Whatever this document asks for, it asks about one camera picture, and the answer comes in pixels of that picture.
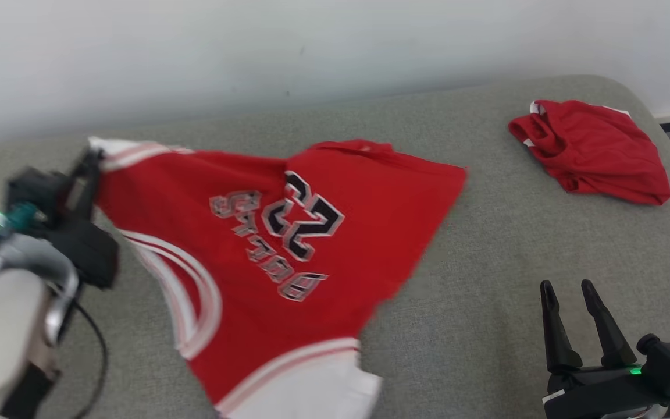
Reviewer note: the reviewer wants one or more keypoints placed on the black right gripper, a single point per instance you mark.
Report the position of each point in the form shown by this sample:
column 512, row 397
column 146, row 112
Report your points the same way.
column 597, row 396

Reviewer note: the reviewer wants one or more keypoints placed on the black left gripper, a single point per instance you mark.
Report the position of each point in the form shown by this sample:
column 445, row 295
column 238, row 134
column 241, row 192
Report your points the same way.
column 91, row 256

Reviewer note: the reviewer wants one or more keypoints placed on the red Bulls 23 shorts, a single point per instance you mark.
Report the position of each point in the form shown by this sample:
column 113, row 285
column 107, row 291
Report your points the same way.
column 602, row 151

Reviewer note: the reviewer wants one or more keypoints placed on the red white Bulls jersey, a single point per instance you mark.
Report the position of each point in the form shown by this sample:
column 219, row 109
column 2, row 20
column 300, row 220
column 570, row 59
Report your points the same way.
column 312, row 291

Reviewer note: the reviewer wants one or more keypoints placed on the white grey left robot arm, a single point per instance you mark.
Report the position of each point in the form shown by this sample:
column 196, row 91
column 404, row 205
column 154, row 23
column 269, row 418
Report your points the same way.
column 3, row 326

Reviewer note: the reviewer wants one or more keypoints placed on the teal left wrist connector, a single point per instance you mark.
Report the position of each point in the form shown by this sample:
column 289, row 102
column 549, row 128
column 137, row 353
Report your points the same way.
column 24, row 215

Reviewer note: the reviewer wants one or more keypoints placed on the grey fabric sofa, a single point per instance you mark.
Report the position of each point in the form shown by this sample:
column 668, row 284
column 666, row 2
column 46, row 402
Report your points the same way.
column 515, row 262

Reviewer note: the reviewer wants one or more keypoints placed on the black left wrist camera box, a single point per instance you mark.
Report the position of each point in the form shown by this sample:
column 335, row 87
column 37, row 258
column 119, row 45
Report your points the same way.
column 38, row 186

